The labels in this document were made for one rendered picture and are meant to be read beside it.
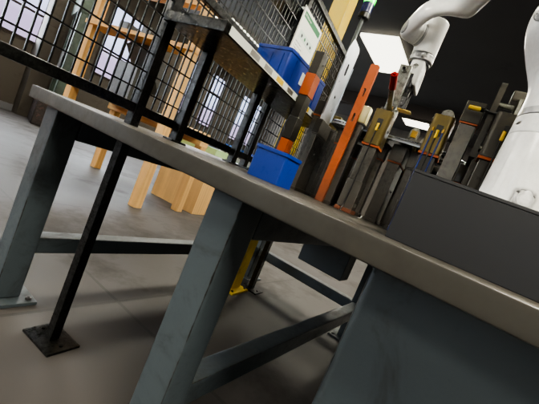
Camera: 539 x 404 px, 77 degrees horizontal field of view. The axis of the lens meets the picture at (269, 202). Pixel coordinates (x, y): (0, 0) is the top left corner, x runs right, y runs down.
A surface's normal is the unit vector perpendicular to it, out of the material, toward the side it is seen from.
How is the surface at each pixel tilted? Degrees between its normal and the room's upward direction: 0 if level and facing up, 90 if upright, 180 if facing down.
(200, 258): 90
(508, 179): 86
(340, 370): 90
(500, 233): 90
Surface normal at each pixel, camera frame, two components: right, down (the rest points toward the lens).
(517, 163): -0.77, -0.34
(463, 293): -0.51, -0.14
